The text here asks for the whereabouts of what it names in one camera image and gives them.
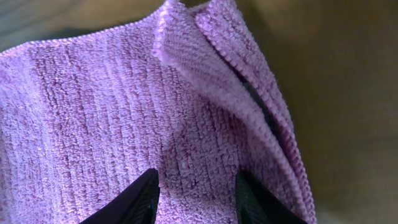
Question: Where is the purple cloth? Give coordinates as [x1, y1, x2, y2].
[1, 0, 317, 223]

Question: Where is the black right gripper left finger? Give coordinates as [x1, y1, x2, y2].
[81, 168, 160, 224]

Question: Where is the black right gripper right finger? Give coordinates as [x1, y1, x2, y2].
[235, 170, 307, 224]

